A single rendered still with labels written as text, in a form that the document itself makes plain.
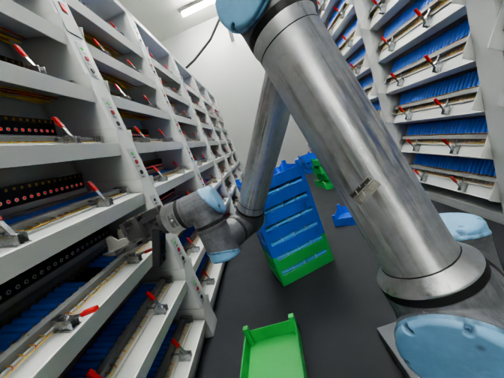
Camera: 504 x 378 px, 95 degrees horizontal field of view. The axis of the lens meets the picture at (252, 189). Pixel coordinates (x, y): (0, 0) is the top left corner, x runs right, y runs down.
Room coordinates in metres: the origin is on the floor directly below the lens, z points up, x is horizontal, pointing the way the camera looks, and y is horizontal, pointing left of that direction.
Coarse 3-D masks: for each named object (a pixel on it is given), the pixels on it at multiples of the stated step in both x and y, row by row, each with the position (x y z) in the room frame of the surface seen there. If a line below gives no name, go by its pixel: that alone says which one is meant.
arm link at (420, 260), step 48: (240, 0) 0.38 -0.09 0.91; (288, 0) 0.36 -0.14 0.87; (288, 48) 0.36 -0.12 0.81; (336, 48) 0.36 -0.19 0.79; (288, 96) 0.38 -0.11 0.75; (336, 96) 0.33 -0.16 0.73; (336, 144) 0.33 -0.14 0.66; (384, 144) 0.32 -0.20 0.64; (384, 192) 0.30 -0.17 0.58; (384, 240) 0.31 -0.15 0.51; (432, 240) 0.28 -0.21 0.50; (384, 288) 0.32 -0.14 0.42; (432, 288) 0.27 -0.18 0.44; (480, 288) 0.25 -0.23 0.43; (432, 336) 0.25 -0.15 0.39; (480, 336) 0.22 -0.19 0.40
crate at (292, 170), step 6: (282, 162) 1.26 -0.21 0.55; (300, 162) 1.09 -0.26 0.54; (288, 168) 1.25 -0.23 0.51; (294, 168) 1.08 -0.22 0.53; (300, 168) 1.08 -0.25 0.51; (276, 174) 1.06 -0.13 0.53; (282, 174) 1.07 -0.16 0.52; (288, 174) 1.07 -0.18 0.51; (294, 174) 1.08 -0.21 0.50; (300, 174) 1.08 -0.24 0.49; (276, 180) 1.06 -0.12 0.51; (282, 180) 1.06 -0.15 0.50; (288, 180) 1.07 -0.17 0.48; (240, 186) 1.12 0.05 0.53; (270, 186) 1.05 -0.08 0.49; (276, 186) 1.06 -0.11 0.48
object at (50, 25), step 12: (0, 0) 0.69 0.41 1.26; (0, 12) 0.69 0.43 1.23; (12, 12) 0.72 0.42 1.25; (24, 12) 0.75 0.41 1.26; (0, 24) 0.81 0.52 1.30; (12, 24) 0.81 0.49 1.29; (24, 24) 0.75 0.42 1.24; (36, 24) 0.78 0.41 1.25; (48, 24) 0.83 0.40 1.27; (60, 24) 0.89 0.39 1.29; (12, 36) 0.89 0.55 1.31; (24, 36) 0.87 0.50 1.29; (36, 36) 0.89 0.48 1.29; (48, 36) 0.82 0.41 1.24; (60, 36) 0.86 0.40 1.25
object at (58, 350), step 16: (80, 256) 0.71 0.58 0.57; (144, 256) 0.74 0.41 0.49; (128, 272) 0.65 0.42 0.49; (144, 272) 0.70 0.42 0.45; (32, 288) 0.56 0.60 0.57; (112, 288) 0.57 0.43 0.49; (128, 288) 0.61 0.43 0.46; (0, 304) 0.49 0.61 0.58; (96, 304) 0.51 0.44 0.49; (112, 304) 0.54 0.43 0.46; (80, 320) 0.46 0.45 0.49; (96, 320) 0.49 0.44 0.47; (64, 336) 0.42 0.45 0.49; (80, 336) 0.44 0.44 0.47; (32, 352) 0.39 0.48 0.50; (48, 352) 0.39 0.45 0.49; (64, 352) 0.40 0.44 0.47; (16, 368) 0.36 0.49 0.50; (32, 368) 0.36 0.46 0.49; (48, 368) 0.37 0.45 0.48; (64, 368) 0.39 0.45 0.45
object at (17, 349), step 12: (132, 252) 0.75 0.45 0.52; (120, 264) 0.68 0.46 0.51; (96, 276) 0.60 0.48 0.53; (108, 276) 0.63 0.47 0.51; (84, 288) 0.55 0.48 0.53; (72, 300) 0.50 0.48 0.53; (84, 300) 0.52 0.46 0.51; (60, 312) 0.47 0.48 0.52; (48, 324) 0.44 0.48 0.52; (24, 336) 0.41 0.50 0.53; (36, 336) 0.41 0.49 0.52; (48, 336) 0.42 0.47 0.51; (12, 348) 0.38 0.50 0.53; (24, 348) 0.39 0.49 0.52; (36, 348) 0.39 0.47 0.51; (0, 360) 0.36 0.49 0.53; (12, 360) 0.37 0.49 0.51; (0, 372) 0.35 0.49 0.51
